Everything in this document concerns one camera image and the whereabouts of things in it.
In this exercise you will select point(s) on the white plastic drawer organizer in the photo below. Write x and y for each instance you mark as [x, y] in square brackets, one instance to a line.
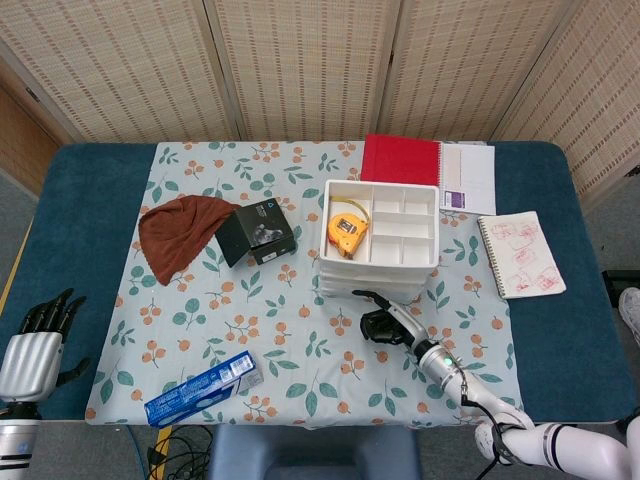
[380, 277]

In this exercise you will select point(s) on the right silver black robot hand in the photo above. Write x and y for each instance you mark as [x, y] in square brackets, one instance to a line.
[407, 322]

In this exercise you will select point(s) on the black cardboard box open flap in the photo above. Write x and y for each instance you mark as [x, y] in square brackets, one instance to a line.
[260, 235]

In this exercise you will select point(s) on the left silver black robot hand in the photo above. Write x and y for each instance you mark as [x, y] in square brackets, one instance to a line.
[30, 362]

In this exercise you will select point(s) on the blue padded chair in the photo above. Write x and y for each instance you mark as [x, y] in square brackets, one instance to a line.
[310, 452]

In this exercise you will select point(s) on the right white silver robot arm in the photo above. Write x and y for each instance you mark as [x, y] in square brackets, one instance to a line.
[540, 437]

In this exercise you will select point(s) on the woven folding screen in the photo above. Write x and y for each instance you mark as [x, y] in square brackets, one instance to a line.
[310, 65]

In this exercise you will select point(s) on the white booklet purple corner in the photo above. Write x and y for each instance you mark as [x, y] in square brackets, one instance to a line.
[472, 175]

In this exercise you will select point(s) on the floral fruit print tablecloth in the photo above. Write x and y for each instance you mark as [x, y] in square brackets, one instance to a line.
[280, 325]

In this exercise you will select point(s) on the red spiral notebook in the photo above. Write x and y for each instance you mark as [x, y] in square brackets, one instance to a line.
[400, 160]

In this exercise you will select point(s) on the yellow tape measure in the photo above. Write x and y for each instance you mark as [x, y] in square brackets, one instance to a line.
[345, 230]

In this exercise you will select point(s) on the white shoe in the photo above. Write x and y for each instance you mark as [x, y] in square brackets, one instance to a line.
[631, 310]

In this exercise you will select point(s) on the spiral sketch notebook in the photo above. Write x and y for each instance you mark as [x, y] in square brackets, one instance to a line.
[522, 255]

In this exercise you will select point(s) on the brown towel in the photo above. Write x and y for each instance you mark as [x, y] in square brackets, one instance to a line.
[175, 235]

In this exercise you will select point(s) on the blue toothpaste box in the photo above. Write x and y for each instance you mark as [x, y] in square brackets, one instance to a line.
[200, 392]

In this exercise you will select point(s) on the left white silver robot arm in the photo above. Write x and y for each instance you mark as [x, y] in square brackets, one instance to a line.
[15, 432]

